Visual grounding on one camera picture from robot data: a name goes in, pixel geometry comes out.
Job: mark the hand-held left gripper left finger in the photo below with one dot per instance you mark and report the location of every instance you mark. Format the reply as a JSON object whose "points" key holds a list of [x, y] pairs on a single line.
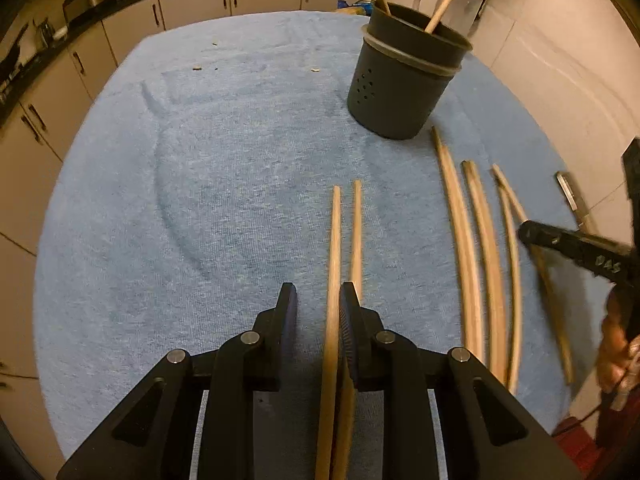
{"points": [[289, 310]]}

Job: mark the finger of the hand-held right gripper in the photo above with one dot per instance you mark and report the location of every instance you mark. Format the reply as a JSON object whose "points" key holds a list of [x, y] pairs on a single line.
{"points": [[634, 175], [575, 247]]}

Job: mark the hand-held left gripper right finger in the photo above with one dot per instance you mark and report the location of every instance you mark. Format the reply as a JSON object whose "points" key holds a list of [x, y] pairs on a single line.
{"points": [[347, 330]]}

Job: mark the dark grey chopstick holder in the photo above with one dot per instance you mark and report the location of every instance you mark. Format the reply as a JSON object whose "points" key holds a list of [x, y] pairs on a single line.
{"points": [[400, 95]]}

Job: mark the person's right hand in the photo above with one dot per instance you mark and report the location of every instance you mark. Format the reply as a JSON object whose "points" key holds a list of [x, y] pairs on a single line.
{"points": [[617, 365]]}

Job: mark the blue towel cloth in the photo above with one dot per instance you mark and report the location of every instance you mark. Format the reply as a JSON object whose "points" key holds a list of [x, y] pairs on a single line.
{"points": [[225, 185]]}

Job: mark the red chair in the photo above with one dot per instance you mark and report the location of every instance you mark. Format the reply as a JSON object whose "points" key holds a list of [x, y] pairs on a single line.
{"points": [[575, 440]]}

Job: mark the blue packet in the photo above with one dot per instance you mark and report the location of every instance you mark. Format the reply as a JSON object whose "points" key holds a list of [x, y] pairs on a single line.
{"points": [[362, 6]]}

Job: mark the cream lower kitchen cabinets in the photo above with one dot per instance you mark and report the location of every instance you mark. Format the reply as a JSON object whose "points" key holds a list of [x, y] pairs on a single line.
{"points": [[190, 5]]}

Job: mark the silver countertop appliance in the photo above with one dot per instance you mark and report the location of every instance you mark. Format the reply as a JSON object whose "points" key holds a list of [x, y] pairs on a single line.
{"points": [[87, 2]]}

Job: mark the black wok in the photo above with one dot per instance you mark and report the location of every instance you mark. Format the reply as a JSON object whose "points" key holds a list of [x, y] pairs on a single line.
{"points": [[12, 55]]}

